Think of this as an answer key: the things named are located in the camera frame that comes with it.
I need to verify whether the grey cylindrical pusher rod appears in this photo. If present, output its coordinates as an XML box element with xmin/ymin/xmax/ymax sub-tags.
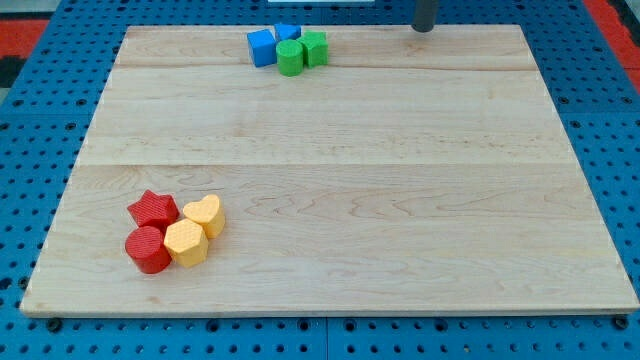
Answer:
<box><xmin>411</xmin><ymin>0</ymin><xmax>439</xmax><ymax>33</ymax></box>

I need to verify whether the blue cube block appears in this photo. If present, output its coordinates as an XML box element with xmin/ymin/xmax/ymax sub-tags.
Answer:
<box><xmin>246</xmin><ymin>29</ymin><xmax>277</xmax><ymax>68</ymax></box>

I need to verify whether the red star block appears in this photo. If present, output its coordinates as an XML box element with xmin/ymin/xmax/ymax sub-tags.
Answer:
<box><xmin>127</xmin><ymin>190</ymin><xmax>180</xmax><ymax>233</ymax></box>

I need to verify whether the yellow hexagon block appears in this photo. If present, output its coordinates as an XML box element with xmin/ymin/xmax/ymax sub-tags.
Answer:
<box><xmin>164</xmin><ymin>219</ymin><xmax>209</xmax><ymax>268</ymax></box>

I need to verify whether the blue triangular block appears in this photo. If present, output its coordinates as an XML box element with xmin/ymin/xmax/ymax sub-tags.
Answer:
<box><xmin>274</xmin><ymin>23</ymin><xmax>302</xmax><ymax>42</ymax></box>

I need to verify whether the wooden board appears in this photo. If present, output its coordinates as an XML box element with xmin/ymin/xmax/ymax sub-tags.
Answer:
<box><xmin>21</xmin><ymin>25</ymin><xmax>639</xmax><ymax>318</ymax></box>

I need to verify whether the green cylinder block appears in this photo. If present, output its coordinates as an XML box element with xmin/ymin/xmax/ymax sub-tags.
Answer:
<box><xmin>276</xmin><ymin>39</ymin><xmax>304</xmax><ymax>77</ymax></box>

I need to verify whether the yellow heart block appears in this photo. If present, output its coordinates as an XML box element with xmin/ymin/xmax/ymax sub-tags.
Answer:
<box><xmin>183</xmin><ymin>194</ymin><xmax>226</xmax><ymax>239</ymax></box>

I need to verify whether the green star block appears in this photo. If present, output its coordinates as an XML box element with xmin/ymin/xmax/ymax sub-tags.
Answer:
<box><xmin>297</xmin><ymin>31</ymin><xmax>329</xmax><ymax>68</ymax></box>

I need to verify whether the red cylinder block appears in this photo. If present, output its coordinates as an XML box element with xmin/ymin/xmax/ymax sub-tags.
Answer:
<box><xmin>125</xmin><ymin>226</ymin><xmax>172</xmax><ymax>274</ymax></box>

